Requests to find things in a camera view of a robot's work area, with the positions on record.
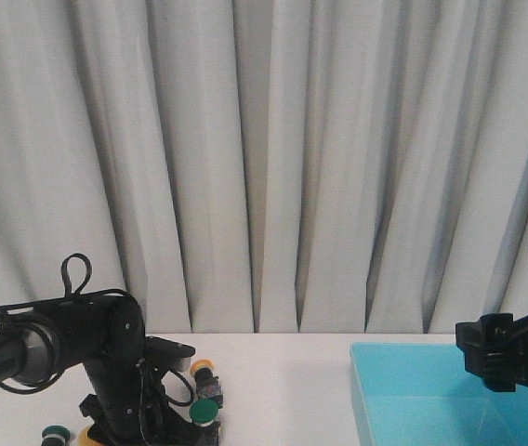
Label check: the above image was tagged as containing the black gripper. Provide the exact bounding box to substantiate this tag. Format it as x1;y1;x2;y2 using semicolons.
79;336;220;445
455;313;528;392

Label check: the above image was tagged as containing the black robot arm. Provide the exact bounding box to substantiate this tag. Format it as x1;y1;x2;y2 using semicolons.
0;295;220;445

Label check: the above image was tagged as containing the green button near box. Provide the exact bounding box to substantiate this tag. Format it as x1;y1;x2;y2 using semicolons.
189;399;219;427

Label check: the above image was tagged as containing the light blue plastic box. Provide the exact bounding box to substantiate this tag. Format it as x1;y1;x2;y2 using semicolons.
350;343;528;445

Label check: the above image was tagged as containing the yellow button under gripper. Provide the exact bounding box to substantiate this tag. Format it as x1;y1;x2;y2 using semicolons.
76;426;102;446

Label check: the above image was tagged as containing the green button lying flat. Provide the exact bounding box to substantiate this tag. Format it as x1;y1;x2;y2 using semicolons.
41;425;71;446

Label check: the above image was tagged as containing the white pleated curtain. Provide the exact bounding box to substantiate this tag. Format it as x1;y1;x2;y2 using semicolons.
0;1;528;334

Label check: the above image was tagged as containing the yellow push button switch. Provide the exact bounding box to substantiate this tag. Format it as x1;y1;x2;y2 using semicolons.
190;359;224;409

